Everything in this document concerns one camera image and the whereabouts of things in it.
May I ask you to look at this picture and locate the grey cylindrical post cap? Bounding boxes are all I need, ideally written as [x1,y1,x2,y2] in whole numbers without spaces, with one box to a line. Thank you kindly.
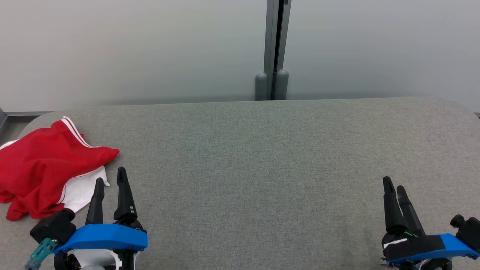
[275,70,289,100]
[255,72,268,101]

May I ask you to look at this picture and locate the grey metal partition post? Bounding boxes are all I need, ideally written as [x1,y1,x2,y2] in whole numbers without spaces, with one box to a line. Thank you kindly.
[264,0,292,101]

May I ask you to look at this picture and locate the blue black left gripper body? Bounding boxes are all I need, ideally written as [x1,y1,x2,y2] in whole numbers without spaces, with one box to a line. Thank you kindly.
[54,219,148,270]

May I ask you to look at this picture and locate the teal left camera connector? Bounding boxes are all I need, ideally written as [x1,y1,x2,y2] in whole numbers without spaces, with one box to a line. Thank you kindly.
[24,238,59,270]

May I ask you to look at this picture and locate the red Bulls basketball jersey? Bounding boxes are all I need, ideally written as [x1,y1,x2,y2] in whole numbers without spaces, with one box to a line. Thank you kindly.
[0,116,120,214]

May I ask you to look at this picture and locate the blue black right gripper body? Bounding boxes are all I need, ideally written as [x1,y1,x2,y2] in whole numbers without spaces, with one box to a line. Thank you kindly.
[381,231,480,270]

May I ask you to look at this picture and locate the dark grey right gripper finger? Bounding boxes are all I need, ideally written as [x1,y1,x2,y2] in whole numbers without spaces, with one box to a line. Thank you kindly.
[382,176,409,234]
[396,185,426,237]

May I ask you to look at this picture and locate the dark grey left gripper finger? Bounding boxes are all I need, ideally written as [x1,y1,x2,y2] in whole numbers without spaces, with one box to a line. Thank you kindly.
[85,178,105,225]
[114,167,137,222]

